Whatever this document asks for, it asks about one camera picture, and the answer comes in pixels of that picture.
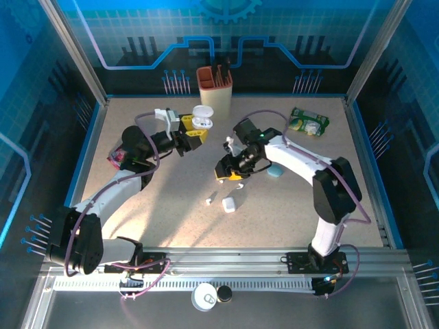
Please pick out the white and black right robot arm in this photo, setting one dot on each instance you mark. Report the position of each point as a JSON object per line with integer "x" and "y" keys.
{"x": 295, "y": 157}

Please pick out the aluminium frame post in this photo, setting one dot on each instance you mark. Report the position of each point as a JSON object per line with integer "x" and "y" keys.
{"x": 76, "y": 51}
{"x": 376, "y": 51}

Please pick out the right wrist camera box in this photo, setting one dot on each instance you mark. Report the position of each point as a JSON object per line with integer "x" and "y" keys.
{"x": 233, "y": 147}

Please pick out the grey metal shelf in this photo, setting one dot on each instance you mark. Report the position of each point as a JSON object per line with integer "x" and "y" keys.
{"x": 103, "y": 315}

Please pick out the black controller box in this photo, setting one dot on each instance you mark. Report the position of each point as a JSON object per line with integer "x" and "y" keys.
{"x": 322, "y": 288}

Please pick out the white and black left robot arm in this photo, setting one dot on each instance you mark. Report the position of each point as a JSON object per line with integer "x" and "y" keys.
{"x": 113, "y": 192}

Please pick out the pink snack packet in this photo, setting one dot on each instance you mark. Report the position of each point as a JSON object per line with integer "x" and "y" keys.
{"x": 115, "y": 157}

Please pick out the blue oval earbud case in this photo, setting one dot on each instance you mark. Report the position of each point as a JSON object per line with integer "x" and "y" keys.
{"x": 276, "y": 172}

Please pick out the white round lid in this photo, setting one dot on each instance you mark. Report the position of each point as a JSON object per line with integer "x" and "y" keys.
{"x": 202, "y": 301}

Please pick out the beige utensil holder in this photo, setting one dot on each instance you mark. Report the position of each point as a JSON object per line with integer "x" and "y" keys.
{"x": 216, "y": 99}

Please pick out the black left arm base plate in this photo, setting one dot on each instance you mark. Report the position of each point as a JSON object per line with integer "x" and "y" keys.
{"x": 156, "y": 265}

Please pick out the green snack packet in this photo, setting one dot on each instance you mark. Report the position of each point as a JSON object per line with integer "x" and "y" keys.
{"x": 305, "y": 121}

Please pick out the white square earbud case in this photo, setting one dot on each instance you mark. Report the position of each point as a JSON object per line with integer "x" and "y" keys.
{"x": 228, "y": 205}

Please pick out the aluminium front rail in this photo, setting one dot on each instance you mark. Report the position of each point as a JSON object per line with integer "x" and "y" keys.
{"x": 223, "y": 260}

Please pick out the aluminium side rail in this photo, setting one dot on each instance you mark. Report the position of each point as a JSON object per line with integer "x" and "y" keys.
{"x": 97, "y": 137}
{"x": 360, "y": 137}

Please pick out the white oval earbud case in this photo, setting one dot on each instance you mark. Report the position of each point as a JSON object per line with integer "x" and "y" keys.
{"x": 203, "y": 111}

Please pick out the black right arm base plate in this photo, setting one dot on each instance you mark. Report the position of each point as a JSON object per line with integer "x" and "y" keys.
{"x": 298, "y": 264}

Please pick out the black round cap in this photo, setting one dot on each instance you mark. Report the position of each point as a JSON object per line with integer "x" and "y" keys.
{"x": 224, "y": 294}

